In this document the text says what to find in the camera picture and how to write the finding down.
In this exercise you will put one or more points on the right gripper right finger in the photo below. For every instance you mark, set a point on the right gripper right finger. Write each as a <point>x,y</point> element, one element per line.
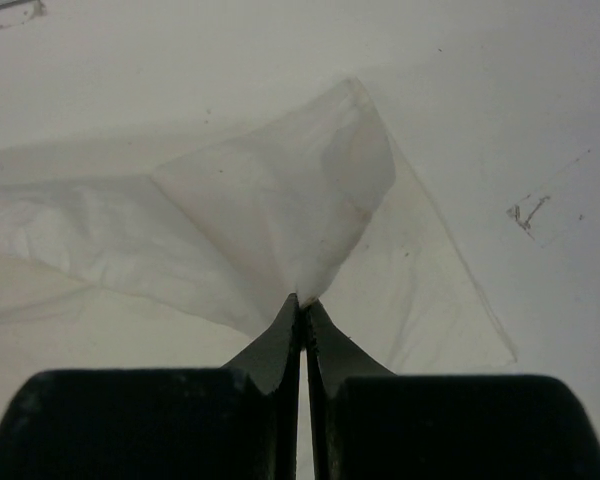
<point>369,423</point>

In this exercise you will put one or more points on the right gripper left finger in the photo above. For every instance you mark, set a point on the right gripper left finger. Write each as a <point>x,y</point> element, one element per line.
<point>238,421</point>

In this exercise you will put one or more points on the white t shirt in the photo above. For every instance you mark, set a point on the white t shirt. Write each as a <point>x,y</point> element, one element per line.
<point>160,251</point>

